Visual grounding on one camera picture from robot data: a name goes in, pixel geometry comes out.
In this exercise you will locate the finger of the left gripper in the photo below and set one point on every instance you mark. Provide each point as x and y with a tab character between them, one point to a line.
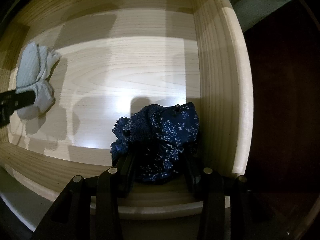
10	101

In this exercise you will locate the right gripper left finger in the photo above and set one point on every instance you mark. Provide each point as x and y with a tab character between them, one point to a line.
87	208

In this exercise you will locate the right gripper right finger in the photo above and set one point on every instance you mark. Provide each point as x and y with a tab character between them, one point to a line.
214	188

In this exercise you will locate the hexagon pattern beige roll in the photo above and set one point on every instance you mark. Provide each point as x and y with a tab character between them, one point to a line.
33	75

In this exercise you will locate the navy floral underwear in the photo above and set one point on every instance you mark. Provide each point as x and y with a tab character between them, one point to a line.
157	137

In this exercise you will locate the grey wooden drawer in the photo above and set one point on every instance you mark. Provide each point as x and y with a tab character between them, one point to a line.
118	56

